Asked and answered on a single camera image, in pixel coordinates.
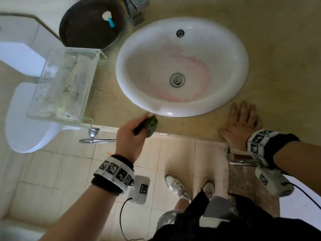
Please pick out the small white soap piece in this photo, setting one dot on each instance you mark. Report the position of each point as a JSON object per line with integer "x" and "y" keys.
{"x": 106, "y": 15}

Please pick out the chrome faucet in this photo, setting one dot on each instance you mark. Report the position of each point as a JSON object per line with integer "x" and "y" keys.
{"x": 136, "y": 10}

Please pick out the person's left hand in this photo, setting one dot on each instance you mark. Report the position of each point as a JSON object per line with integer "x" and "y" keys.
{"x": 128, "y": 143}

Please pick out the dark round tray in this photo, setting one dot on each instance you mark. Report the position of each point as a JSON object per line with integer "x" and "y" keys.
{"x": 82, "y": 30}

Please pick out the white toilet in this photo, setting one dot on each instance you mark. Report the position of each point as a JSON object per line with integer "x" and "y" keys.
{"x": 22, "y": 133}

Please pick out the person's left leg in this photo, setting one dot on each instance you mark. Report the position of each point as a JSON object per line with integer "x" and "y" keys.
{"x": 180, "y": 204}

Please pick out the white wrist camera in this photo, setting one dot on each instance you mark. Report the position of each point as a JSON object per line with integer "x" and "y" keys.
{"x": 139, "y": 189}
{"x": 275, "y": 183}

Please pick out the white sneaker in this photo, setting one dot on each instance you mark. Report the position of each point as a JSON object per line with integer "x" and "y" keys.
{"x": 208, "y": 188}
{"x": 175, "y": 185}

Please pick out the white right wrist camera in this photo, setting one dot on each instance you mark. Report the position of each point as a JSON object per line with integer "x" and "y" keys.
{"x": 275, "y": 183}

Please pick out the clear acrylic tray box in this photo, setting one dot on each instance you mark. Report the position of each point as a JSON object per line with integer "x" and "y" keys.
{"x": 62, "y": 87}

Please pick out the small teal item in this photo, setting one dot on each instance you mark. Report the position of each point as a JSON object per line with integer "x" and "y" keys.
{"x": 111, "y": 23}

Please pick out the white right sneaker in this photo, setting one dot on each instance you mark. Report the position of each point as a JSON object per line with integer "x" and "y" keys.
{"x": 208, "y": 188}

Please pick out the person's right forearm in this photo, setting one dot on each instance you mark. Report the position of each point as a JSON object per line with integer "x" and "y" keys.
{"x": 301, "y": 163}

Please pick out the black hanging garment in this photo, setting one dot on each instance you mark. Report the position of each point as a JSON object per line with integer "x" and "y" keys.
{"x": 250, "y": 228}

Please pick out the white round sink basin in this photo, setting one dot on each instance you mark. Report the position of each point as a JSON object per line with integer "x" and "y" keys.
{"x": 140, "y": 60}

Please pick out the black right wristband with markers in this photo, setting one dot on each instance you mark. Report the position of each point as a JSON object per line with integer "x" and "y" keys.
{"x": 278, "y": 145}

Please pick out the black wristband with markers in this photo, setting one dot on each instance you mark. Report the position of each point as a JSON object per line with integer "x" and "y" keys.
{"x": 278, "y": 145}
{"x": 110, "y": 178}

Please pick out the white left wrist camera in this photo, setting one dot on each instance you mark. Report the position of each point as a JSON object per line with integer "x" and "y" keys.
{"x": 139, "y": 189}

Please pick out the person's right hand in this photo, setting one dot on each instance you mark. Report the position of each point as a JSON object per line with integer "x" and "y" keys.
{"x": 240, "y": 130}

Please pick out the white bathtub rim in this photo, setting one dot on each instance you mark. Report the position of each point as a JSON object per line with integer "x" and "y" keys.
{"x": 15, "y": 232}

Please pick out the white left sneaker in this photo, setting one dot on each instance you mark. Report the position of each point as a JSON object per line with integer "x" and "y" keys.
{"x": 175, "y": 185}

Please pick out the person's left forearm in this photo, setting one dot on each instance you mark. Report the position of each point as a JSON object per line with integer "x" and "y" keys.
{"x": 82, "y": 218}

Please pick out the green scouring pad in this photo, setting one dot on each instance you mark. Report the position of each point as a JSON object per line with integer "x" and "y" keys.
{"x": 152, "y": 126}

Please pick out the black left wristband with markers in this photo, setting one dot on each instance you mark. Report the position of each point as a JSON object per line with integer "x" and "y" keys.
{"x": 110, "y": 178}

